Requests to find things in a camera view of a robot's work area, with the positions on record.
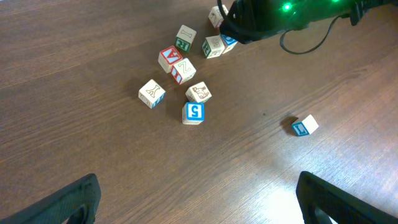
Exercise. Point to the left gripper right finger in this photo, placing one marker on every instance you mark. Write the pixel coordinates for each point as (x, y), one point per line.
(322, 202)

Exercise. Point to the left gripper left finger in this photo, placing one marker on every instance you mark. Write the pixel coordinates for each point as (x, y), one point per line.
(75, 203)

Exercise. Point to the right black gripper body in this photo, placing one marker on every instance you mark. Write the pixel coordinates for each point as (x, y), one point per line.
(252, 20)

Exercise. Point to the blue D block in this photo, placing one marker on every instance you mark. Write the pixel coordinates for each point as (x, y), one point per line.
(228, 42)

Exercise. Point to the block 5 with green side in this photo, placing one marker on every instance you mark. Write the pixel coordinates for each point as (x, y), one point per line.
(213, 46)

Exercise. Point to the block with blue T side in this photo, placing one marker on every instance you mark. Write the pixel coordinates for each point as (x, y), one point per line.
(305, 126)

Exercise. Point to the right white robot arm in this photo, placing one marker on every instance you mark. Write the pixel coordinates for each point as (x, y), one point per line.
(351, 9)

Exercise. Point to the block with red bottom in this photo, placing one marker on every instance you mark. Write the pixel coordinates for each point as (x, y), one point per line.
(215, 17)

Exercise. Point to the block I with green R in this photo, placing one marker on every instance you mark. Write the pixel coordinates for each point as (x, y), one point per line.
(185, 38)

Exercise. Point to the block Z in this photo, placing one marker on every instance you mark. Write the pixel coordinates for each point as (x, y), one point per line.
(183, 71)

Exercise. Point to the block with animal drawing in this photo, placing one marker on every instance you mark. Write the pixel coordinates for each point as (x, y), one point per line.
(198, 93)

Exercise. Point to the red A block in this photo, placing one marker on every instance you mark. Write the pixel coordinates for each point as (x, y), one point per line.
(168, 57)

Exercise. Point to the blue 5 block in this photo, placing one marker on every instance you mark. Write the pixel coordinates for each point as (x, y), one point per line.
(193, 113)

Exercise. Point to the block Y with blue side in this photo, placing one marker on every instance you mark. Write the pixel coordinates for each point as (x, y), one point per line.
(151, 93)

